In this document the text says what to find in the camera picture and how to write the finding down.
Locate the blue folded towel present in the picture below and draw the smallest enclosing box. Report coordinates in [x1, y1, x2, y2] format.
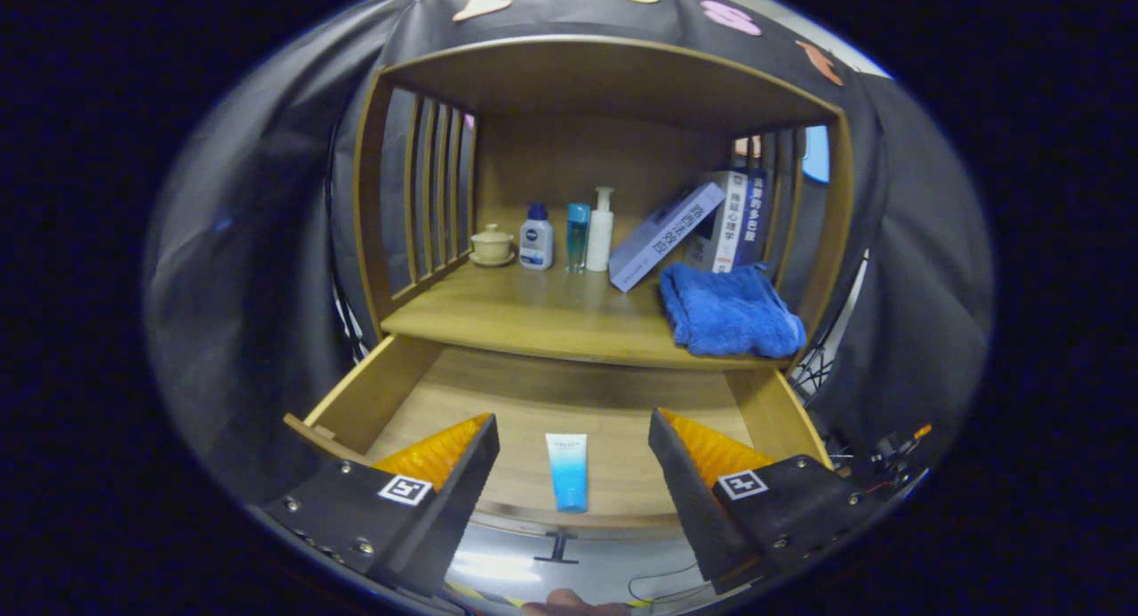
[659, 262, 807, 359]

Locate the blue cosmetic tube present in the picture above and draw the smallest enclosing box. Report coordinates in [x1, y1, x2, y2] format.
[545, 433, 589, 514]

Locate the lavender leaning book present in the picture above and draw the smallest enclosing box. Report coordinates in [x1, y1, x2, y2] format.
[608, 182, 727, 293]

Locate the white bottle with blue cap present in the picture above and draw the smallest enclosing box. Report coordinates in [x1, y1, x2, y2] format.
[519, 203, 554, 271]

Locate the beige lidded teacup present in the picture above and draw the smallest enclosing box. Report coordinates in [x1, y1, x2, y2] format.
[469, 223, 517, 268]

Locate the black backdrop cloth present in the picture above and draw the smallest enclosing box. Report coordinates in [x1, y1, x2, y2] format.
[142, 0, 995, 510]

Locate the teal clear bottle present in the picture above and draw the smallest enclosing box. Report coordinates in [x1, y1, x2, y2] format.
[566, 203, 591, 274]

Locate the white book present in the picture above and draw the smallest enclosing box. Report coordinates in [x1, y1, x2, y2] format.
[685, 171, 752, 275]

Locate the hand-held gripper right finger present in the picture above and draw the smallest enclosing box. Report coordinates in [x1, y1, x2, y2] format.
[648, 408, 881, 595]

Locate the dark blue book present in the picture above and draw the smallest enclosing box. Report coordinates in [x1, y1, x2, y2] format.
[733, 170, 770, 268]

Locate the wooden countertop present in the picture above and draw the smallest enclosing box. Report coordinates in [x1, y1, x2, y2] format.
[381, 259, 797, 371]

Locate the white pump bottle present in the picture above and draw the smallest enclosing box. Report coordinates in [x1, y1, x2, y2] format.
[586, 187, 615, 272]

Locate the black equipment with orange tip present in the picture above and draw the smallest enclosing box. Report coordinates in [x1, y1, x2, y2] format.
[836, 423, 934, 501]

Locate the black tripod stand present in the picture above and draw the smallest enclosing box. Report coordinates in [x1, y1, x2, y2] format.
[791, 252, 868, 395]
[329, 278, 370, 364]

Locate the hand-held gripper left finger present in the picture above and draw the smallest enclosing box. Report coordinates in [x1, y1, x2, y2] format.
[262, 412, 501, 597]

